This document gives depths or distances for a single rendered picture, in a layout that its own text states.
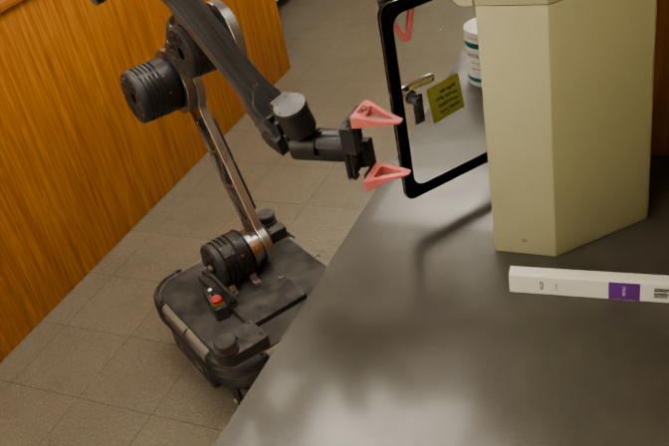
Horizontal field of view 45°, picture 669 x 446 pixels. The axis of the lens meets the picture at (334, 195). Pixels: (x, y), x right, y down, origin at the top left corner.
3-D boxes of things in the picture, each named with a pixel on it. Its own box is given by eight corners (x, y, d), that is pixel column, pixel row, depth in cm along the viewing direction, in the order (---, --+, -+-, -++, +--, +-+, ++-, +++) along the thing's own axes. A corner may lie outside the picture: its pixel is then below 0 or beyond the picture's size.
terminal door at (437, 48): (524, 143, 169) (514, -45, 148) (406, 202, 158) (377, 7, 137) (521, 142, 170) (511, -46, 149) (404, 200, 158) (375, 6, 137)
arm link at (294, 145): (302, 141, 144) (291, 165, 141) (289, 114, 139) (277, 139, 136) (336, 142, 141) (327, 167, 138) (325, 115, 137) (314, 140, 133)
